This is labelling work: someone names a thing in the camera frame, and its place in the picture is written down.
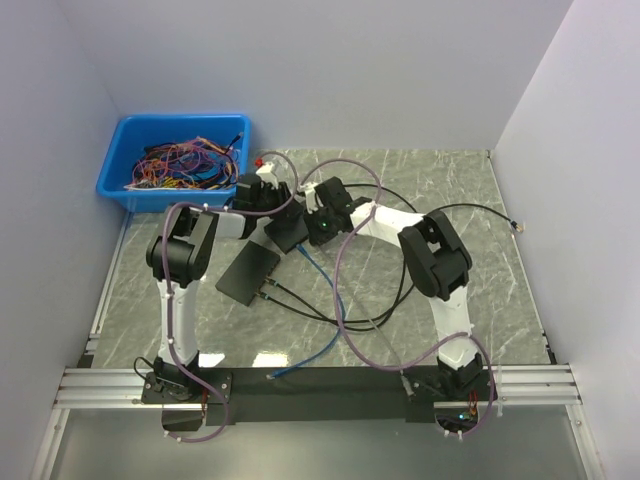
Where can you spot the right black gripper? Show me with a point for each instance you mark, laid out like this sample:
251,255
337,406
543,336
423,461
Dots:
315,236

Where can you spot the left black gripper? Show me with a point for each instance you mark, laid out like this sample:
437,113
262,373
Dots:
283,194

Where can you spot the black network switch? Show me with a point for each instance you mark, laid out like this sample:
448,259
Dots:
287,228
244,277

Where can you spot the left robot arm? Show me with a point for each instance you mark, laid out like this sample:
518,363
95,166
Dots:
179,256

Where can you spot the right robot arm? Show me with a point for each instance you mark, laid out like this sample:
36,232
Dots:
437,260

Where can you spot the blue plastic bin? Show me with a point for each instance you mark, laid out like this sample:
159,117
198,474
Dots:
156,160

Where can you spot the black base crossbar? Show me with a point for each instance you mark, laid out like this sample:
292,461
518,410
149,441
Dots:
334,393

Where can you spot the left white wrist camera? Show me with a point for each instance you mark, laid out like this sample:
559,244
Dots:
267,171

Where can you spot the aluminium frame rail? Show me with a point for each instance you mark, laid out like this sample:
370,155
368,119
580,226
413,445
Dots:
102,431

